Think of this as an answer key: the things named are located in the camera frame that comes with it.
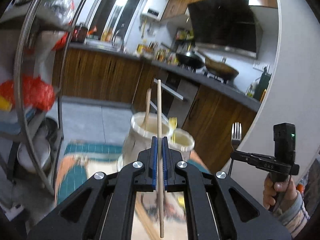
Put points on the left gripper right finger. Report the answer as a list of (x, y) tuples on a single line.
[(216, 206)]

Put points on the white water heater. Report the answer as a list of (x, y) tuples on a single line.
[(154, 9)]

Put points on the brown frying pan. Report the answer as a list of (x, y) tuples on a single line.
[(219, 69)]

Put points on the right hand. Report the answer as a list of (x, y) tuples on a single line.
[(281, 194)]

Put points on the kitchen faucet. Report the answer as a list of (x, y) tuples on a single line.
[(117, 41)]

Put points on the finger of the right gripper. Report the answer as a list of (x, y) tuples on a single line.
[(252, 159)]

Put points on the black range hood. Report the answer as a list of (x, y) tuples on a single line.
[(226, 25)]

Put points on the yellow tulip handle utensil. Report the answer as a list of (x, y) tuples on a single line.
[(173, 126)]

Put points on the gold metal fork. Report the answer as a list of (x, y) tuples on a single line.
[(236, 138)]

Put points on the kitchen window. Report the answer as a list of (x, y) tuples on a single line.
[(104, 17)]

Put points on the built-in oven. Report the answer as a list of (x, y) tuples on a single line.
[(178, 95)]

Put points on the dark green kettle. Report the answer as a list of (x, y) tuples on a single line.
[(262, 84)]

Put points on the red plastic bag lower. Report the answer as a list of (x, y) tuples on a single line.
[(36, 93)]

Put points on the wooden kitchen cabinets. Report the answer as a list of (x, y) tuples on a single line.
[(97, 74)]

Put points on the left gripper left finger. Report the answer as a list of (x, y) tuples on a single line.
[(103, 206)]

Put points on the stainless steel shelf rack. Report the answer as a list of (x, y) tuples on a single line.
[(41, 25)]

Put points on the wooden chopstick two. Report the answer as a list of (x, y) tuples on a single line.
[(160, 160)]

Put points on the red plastic bag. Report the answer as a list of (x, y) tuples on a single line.
[(36, 93), (61, 42)]

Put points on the right forearm sleeve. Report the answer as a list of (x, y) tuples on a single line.
[(295, 217)]

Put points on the patterned quilted table cloth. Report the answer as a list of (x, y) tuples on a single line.
[(102, 208)]

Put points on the wooden chopstick one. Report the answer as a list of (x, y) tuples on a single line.
[(148, 99)]

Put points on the dark rice cooker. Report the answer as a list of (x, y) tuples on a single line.
[(80, 33)]

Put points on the black wok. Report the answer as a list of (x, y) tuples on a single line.
[(186, 58)]

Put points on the red plastic bag upper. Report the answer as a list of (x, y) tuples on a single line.
[(61, 42)]

